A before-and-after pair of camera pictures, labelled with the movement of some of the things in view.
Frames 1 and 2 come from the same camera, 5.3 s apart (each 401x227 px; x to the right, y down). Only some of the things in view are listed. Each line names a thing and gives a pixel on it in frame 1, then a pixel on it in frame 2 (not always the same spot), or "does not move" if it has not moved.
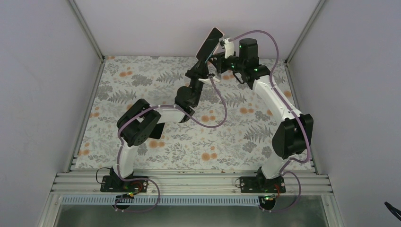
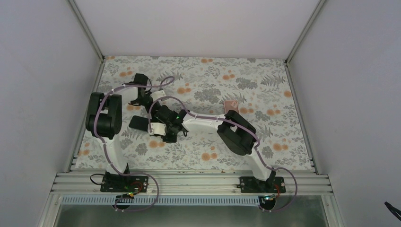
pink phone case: [209, 44] -> [231, 105]
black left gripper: [202, 73] -> [148, 109]
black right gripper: [219, 63] -> [173, 138]
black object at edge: [393, 210] does not move
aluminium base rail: [191, 183] does not move
